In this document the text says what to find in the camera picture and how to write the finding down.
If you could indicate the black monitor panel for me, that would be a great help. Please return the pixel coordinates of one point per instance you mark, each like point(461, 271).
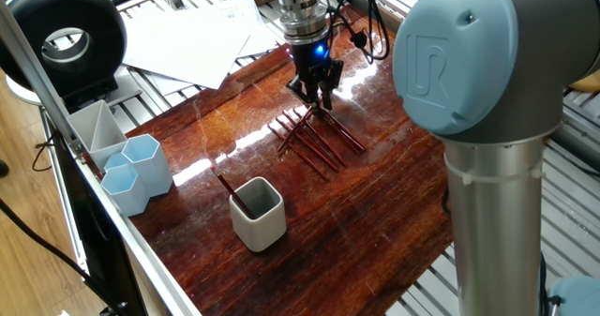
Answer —
point(103, 260)

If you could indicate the white square ceramic pen holder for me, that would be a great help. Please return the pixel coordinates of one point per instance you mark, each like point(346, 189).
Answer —
point(258, 231)

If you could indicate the silver wrist sensor flange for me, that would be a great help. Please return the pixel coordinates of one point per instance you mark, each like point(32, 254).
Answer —
point(302, 11)

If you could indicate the white paper sheet stack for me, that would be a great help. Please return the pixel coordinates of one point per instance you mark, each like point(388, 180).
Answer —
point(187, 44)

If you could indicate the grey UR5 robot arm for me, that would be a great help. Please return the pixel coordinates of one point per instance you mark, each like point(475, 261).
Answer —
point(497, 213)

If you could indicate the red-brown wooden board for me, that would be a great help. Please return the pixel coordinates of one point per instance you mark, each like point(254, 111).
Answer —
point(375, 236)

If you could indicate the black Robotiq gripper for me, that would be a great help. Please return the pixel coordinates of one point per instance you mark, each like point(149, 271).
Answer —
point(311, 55)

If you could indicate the white divided square pen holder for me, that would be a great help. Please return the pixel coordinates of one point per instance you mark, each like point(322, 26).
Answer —
point(110, 154)

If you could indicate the light blue hexagonal pen holder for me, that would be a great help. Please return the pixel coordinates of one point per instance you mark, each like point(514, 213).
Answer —
point(154, 175)

